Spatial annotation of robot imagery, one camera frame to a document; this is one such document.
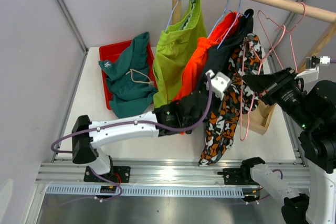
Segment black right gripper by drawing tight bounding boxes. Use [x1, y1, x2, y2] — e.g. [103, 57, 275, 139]
[241, 66, 317, 129]

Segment orange grey camouflage shorts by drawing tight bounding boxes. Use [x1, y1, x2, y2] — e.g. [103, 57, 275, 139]
[198, 33, 264, 166]

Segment pink hanger of camouflage shorts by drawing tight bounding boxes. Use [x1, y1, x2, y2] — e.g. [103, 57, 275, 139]
[239, 10, 286, 141]

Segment pink hanger of teal shorts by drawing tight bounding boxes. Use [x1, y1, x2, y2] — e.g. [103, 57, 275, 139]
[275, 1, 307, 74]

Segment blue hanger of black shorts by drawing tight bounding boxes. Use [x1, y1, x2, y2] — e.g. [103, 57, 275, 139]
[217, 0, 242, 49]

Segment black shorts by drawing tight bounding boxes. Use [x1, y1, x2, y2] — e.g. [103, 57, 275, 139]
[193, 8, 255, 99]

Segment teal green shorts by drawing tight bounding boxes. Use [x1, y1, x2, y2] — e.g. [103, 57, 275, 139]
[98, 32, 157, 119]

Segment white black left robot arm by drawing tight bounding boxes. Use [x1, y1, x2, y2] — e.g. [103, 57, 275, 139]
[71, 91, 219, 182]

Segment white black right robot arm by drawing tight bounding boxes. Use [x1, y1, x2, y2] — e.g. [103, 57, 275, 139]
[239, 68, 335, 223]

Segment blue hanger of orange shorts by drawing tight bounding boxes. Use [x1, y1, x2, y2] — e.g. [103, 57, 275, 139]
[207, 0, 230, 38]

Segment lime green shorts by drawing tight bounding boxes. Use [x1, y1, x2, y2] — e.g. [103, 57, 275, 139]
[153, 0, 206, 108]

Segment blue hanger of green shorts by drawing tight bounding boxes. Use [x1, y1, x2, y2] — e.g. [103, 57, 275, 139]
[164, 0, 196, 33]

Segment wooden clothes rack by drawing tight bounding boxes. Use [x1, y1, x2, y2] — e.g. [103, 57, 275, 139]
[173, 0, 335, 135]

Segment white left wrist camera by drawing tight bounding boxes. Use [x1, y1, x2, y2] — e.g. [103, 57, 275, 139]
[205, 69, 232, 101]

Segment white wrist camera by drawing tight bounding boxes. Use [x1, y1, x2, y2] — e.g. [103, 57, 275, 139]
[205, 69, 232, 101]
[295, 56, 331, 83]

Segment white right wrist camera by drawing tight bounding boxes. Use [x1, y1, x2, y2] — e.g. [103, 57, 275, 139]
[295, 56, 331, 83]

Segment aluminium mounting rail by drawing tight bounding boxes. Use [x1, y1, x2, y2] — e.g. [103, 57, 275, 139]
[35, 159, 310, 188]

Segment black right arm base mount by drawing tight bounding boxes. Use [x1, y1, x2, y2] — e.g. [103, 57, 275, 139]
[217, 168, 255, 185]

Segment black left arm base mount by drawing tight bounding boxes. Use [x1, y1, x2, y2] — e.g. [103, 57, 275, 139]
[83, 166, 131, 183]

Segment slotted grey cable duct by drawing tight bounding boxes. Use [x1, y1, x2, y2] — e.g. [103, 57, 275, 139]
[46, 184, 255, 198]

